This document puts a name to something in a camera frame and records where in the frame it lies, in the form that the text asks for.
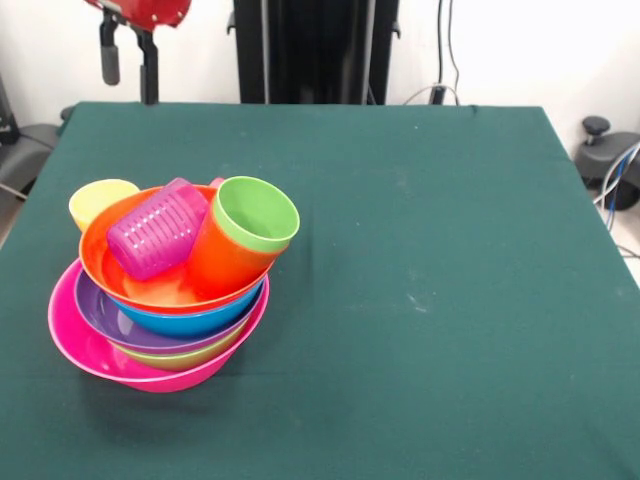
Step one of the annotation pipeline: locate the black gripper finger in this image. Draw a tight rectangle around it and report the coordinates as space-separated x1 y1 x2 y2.
99 10 122 87
133 25 161 106

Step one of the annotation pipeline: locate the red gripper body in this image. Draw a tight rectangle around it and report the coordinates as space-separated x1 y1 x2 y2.
83 0 193 34

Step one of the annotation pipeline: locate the purple cup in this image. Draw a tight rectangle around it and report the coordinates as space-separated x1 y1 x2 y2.
105 176 209 282

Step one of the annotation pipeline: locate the green cup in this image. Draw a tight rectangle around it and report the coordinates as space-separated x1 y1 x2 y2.
214 175 301 254

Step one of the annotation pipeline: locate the orange bowl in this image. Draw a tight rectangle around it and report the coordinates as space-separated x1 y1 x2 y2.
78 184 277 316

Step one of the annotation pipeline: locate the orange cup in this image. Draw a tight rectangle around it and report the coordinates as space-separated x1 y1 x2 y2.
187 202 280 302

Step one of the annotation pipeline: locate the purple bowl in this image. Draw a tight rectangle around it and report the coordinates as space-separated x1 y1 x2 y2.
73 269 266 356

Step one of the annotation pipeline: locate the blue bowl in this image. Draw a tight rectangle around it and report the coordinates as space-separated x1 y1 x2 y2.
107 279 265 339

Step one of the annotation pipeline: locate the pink bowl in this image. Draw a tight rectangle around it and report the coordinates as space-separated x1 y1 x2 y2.
47 257 271 393

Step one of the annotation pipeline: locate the green bowl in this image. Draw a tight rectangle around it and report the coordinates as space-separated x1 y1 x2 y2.
117 319 249 372

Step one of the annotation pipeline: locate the black equipment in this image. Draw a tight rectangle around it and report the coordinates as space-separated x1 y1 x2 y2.
0 74 64 201

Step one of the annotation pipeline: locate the yellow cup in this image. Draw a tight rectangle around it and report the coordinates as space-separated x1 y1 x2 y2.
68 178 141 234

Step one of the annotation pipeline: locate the dark green tablecloth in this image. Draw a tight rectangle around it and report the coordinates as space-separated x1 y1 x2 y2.
0 101 640 480

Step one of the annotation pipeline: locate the black cable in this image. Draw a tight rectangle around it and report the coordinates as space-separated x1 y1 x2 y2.
438 0 447 89
448 0 463 106

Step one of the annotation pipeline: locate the grey cable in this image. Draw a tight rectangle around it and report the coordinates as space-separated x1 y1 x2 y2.
593 142 640 206

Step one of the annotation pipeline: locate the blue cable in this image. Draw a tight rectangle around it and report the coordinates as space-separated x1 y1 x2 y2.
605 143 634 216

